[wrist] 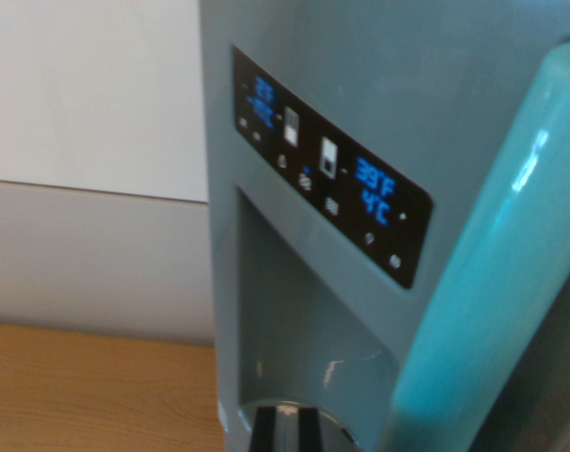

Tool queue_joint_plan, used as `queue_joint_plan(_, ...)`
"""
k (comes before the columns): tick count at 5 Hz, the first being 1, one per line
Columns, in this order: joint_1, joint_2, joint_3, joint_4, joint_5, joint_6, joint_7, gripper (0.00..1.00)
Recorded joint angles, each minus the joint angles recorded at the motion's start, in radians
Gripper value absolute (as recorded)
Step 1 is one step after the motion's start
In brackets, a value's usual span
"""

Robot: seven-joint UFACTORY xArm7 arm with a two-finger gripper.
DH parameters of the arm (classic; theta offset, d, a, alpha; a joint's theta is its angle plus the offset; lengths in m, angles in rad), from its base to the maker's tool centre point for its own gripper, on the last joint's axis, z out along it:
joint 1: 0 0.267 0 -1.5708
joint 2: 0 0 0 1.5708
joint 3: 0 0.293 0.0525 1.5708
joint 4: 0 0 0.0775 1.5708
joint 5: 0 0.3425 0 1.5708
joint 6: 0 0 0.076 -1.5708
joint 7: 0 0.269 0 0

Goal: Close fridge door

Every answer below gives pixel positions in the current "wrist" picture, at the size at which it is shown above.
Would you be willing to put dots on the black temperature display panel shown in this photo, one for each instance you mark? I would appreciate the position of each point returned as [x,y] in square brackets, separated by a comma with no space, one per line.
[313,150]

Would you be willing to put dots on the grey toy fridge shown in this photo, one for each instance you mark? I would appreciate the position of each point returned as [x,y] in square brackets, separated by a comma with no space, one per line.
[360,70]

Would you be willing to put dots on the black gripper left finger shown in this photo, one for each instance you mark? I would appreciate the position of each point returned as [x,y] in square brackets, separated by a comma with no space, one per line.
[264,431]

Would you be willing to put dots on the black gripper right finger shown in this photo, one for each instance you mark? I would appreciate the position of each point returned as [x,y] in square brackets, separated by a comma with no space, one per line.
[310,431]

